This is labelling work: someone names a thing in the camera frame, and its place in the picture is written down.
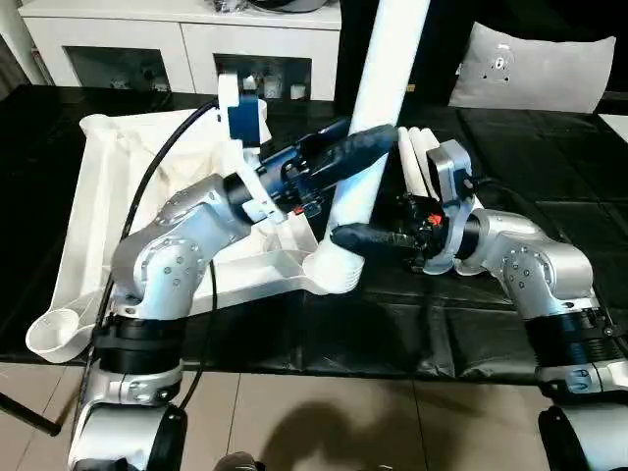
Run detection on white plastic table top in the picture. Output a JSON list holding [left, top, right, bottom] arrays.
[[25, 100, 367, 365]]

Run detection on black box with yellow label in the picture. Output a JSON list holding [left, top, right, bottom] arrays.
[[338, 0, 472, 107]]

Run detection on black work mat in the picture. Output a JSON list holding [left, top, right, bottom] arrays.
[[0, 83, 628, 382]]

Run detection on grey rounded device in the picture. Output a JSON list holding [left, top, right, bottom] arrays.
[[244, 0, 330, 15]]

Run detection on white cabinet with glass doors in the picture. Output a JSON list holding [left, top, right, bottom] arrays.
[[19, 0, 342, 102]]

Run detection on grey cushion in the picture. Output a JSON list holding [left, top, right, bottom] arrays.
[[448, 20, 617, 115]]

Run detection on thin black stand leg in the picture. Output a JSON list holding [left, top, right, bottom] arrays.
[[0, 392, 63, 436]]

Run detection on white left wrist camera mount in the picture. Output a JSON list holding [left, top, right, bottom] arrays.
[[217, 72, 290, 227]]

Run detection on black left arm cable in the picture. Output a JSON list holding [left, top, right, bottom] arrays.
[[78, 97, 222, 413]]

